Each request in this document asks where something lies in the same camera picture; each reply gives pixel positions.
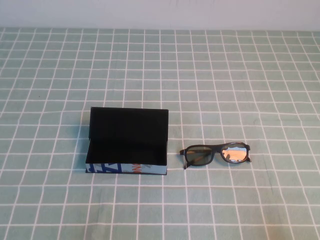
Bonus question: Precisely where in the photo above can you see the green checkered tablecloth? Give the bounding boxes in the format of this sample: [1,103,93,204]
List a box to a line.
[0,26,320,240]

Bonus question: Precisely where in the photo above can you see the black printed glasses case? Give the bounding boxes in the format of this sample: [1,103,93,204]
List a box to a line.
[84,106,170,175]

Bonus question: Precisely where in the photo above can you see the black framed glasses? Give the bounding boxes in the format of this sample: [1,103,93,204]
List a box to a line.
[179,142,253,171]

